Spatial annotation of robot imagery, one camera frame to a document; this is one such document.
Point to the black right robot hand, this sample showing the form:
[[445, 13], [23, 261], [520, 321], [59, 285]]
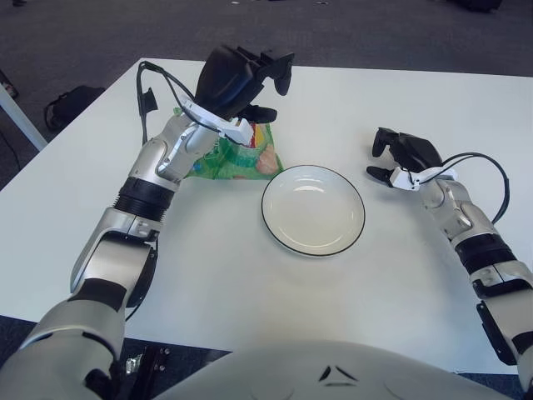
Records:
[[416, 154]]

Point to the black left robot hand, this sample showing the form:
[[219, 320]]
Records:
[[225, 83]]

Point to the green potato chip bag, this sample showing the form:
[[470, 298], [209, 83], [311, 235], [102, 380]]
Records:
[[250, 162]]

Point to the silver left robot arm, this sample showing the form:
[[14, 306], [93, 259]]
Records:
[[116, 250]]

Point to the white plate with black rim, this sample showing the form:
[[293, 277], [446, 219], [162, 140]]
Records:
[[312, 212]]

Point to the black bag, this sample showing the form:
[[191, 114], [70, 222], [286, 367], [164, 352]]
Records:
[[71, 104]]

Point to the white table leg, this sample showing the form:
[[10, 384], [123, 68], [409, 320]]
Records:
[[25, 125]]

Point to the white robot torso shell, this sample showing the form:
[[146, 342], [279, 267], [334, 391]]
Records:
[[270, 371]]

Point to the black bracket with screws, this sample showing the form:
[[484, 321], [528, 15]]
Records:
[[158, 366]]

